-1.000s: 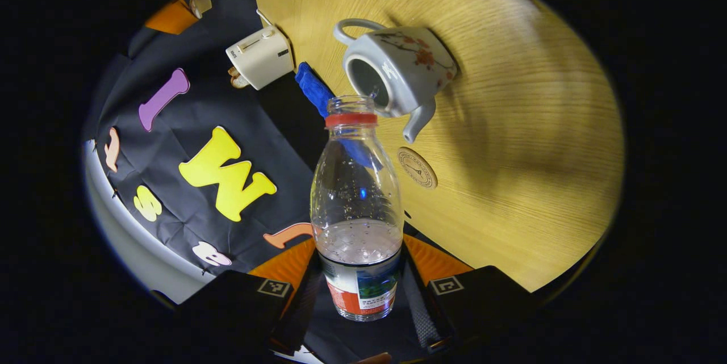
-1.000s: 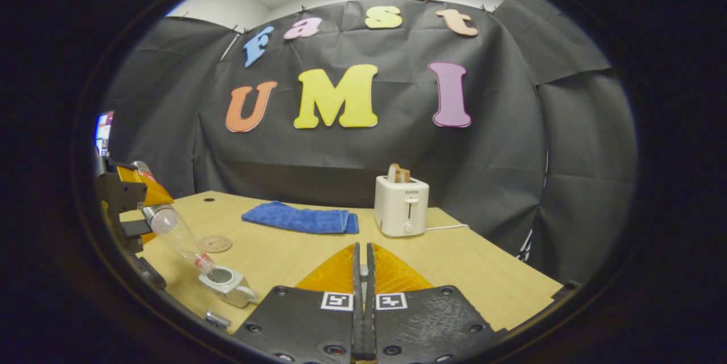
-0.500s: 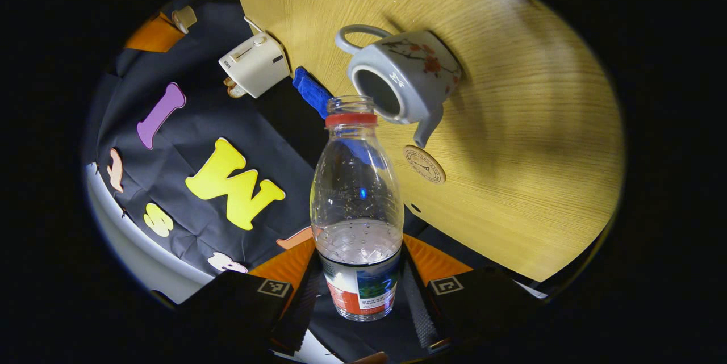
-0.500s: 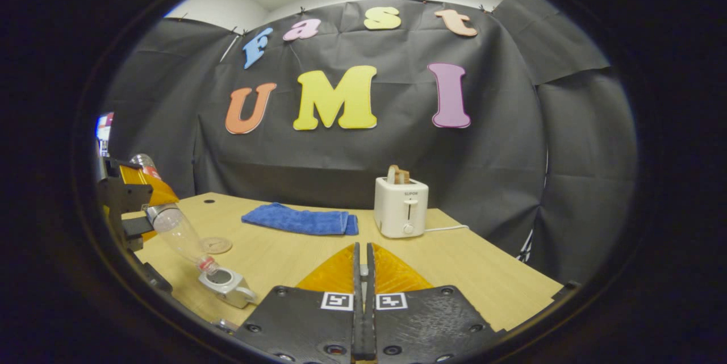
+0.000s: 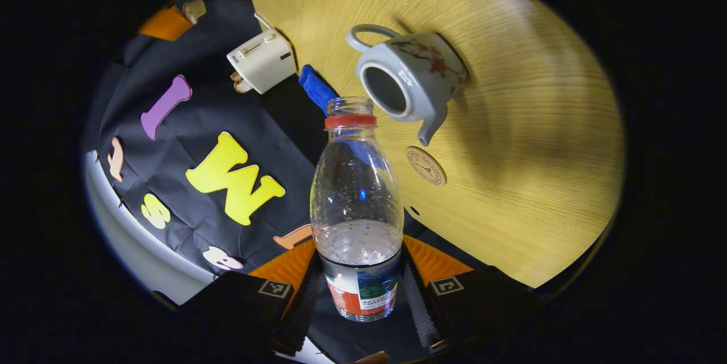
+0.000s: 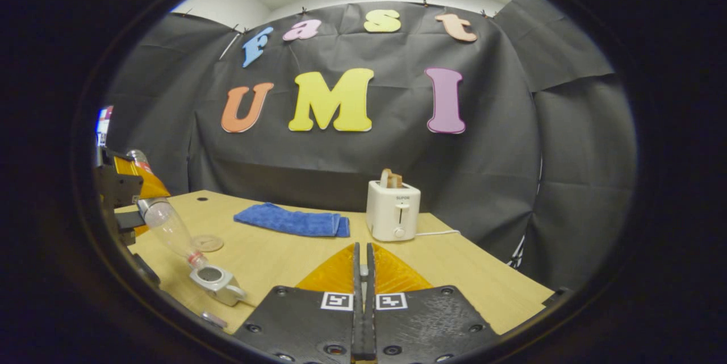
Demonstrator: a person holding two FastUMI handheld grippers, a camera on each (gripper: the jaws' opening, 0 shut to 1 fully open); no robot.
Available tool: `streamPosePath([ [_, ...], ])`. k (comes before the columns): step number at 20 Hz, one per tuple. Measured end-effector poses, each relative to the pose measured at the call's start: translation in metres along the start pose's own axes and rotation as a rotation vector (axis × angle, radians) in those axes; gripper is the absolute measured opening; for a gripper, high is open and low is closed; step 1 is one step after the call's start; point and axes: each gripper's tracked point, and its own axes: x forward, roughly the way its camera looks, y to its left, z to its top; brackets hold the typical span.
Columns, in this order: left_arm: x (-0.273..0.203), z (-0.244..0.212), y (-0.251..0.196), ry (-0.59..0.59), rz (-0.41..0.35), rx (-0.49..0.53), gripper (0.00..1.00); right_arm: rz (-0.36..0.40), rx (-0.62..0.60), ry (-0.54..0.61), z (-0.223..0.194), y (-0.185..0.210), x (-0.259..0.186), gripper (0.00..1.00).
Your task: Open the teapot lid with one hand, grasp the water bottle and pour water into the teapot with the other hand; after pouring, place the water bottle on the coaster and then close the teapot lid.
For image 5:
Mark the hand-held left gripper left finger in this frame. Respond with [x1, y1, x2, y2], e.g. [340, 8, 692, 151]
[181, 239, 324, 354]

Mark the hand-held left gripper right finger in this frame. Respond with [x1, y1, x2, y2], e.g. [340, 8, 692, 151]
[399, 234, 543, 352]

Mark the clear plastic water bottle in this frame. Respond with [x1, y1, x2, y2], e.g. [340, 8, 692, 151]
[310, 97, 404, 322]

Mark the round brown coaster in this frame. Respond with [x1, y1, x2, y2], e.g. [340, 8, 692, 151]
[406, 146, 448, 187]

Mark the white ceramic teacup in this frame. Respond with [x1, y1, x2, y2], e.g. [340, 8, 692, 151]
[346, 24, 469, 147]

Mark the white toaster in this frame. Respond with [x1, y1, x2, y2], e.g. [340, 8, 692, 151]
[227, 28, 297, 95]

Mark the blue folded towel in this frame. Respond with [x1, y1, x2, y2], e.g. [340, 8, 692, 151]
[299, 65, 341, 116]

